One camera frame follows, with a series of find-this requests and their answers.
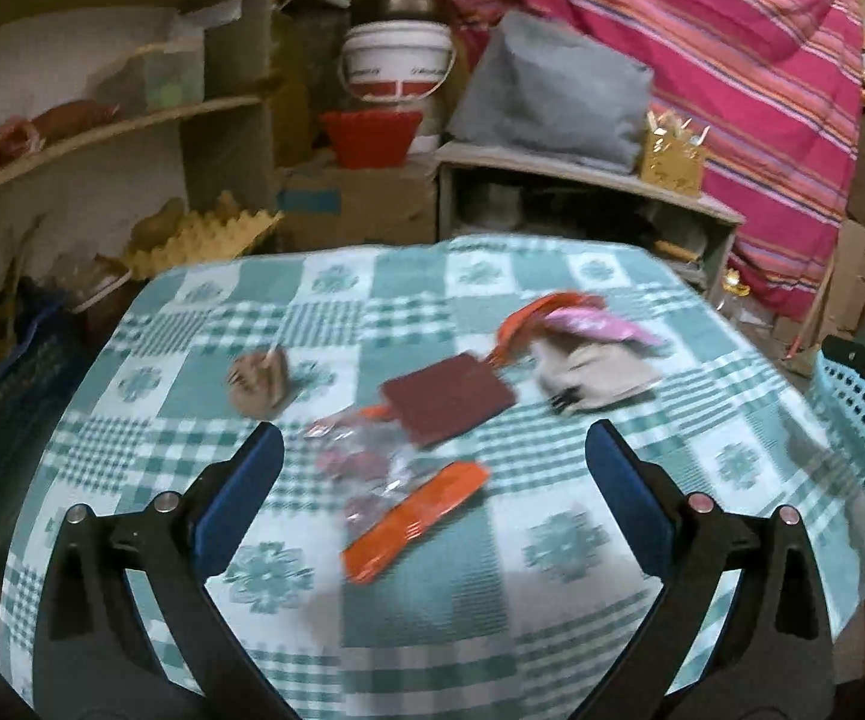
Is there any cardboard box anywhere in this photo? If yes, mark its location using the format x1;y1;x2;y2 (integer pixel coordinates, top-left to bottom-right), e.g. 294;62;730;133
275;154;437;252

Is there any striped pink cloth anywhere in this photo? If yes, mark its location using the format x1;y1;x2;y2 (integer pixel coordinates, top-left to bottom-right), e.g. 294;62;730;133
449;0;862;319

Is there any yellow chopstick holder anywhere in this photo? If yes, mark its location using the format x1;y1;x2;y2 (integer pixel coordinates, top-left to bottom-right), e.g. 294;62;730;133
639;109;711;199

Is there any yellow egg tray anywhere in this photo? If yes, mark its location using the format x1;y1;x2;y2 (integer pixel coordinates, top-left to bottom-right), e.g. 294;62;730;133
120;210;284;281

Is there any green checkered tablecloth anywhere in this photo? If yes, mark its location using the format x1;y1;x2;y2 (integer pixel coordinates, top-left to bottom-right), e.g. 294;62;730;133
0;236;865;718

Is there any long orange wrapper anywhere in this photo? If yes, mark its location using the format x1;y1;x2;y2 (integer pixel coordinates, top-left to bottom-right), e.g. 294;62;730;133
485;291;606;369

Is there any wooden wall shelf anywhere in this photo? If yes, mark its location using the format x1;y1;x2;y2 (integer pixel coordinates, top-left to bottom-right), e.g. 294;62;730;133
0;0;273;281

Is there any grey low shelf unit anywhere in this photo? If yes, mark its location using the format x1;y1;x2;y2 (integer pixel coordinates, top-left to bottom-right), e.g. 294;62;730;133
435;140;745;304

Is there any red plastic basin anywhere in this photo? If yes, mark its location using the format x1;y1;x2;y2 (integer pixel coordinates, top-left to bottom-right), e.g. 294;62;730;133
319;109;423;169

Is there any pink plastic wrapper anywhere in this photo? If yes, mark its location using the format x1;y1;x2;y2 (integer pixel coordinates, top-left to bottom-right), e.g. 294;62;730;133
543;305;665;348

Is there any light blue plastic basket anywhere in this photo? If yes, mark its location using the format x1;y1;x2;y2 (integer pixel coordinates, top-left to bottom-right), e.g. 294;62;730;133
807;353;865;491

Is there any clear plastic bag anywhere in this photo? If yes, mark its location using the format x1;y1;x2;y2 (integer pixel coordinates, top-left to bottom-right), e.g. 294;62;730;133
304;410;439;544

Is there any dark red square pad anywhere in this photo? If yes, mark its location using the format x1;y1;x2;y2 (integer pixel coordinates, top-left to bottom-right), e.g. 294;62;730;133
380;353;517;447

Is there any white face mask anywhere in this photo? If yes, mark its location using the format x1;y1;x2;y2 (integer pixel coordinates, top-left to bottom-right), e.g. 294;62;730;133
530;335;662;411

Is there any grey cushion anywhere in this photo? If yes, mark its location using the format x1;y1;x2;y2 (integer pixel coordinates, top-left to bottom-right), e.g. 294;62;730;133
447;11;654;174

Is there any wooden handled tool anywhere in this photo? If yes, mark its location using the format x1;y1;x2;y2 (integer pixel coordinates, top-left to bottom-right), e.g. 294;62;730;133
652;241;702;265

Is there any white plastic bucket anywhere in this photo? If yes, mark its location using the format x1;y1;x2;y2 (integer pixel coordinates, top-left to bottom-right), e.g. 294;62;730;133
338;20;457;154

